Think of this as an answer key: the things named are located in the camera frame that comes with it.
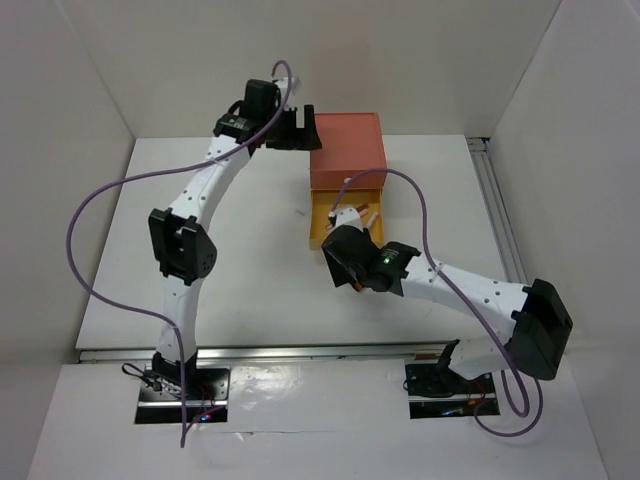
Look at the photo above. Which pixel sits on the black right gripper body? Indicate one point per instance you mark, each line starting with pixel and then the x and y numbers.
pixel 358 273

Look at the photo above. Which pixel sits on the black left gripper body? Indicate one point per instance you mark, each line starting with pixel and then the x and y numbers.
pixel 283 134

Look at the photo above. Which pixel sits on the pink makeup stick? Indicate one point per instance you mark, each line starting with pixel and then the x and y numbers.
pixel 372 220

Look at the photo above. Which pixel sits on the yellow drawer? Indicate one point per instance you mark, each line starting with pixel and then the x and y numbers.
pixel 322 202

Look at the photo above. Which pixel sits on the red lip gloss wand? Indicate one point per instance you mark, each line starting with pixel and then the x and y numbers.
pixel 362 209

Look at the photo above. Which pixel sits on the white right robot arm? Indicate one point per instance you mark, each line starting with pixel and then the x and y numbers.
pixel 529 324

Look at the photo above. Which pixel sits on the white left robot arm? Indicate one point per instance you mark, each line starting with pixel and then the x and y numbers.
pixel 182 247

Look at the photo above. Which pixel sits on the coral three-tier drawer organizer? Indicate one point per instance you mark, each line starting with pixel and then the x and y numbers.
pixel 351 143

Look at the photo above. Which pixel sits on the aluminium front rail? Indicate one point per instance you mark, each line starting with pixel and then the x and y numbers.
pixel 276 353

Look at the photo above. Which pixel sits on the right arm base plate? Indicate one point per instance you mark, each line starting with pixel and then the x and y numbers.
pixel 438 393

